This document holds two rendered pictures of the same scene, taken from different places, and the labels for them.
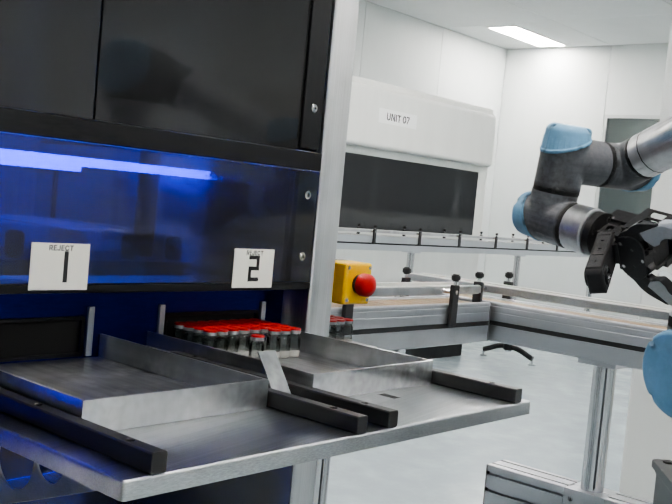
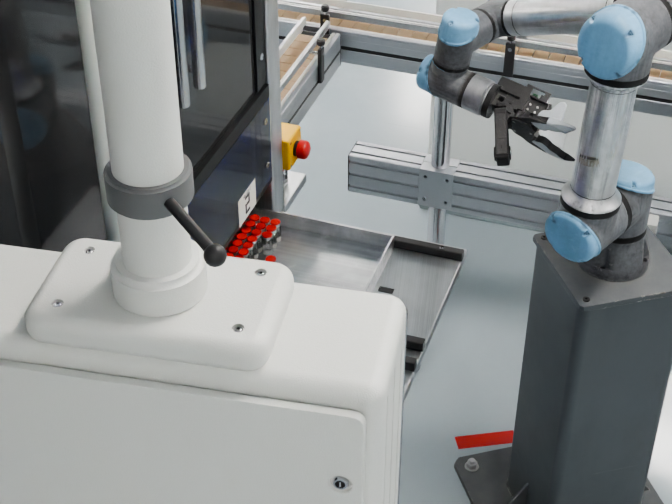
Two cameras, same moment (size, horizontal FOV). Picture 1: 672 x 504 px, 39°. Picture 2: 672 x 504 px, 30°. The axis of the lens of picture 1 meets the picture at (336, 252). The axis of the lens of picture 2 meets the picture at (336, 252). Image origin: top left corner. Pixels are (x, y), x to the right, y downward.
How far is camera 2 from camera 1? 1.52 m
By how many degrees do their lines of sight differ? 40
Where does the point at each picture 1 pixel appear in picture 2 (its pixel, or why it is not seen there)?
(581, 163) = (473, 46)
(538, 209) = (441, 83)
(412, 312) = (298, 96)
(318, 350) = (289, 224)
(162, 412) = not seen: hidden behind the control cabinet
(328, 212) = (276, 119)
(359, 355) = (329, 229)
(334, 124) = (272, 54)
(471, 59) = not seen: outside the picture
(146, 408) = not seen: hidden behind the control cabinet
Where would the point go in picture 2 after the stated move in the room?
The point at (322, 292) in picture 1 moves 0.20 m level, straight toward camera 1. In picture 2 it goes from (278, 174) to (314, 228)
